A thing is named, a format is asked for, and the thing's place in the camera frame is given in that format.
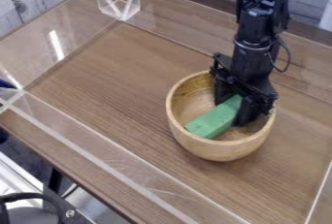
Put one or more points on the brown wooden bowl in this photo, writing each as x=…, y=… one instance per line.
x=189, y=100

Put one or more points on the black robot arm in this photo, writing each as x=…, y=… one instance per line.
x=262, y=20

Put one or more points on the black metal bracket with screw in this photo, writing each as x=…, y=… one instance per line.
x=72, y=214

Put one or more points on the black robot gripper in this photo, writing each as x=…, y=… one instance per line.
x=244, y=74

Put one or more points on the black table leg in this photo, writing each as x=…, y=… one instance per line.
x=56, y=181

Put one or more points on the green rectangular block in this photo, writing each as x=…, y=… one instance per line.
x=212, y=124

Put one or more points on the clear acrylic tray walls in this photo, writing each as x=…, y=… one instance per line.
x=93, y=66

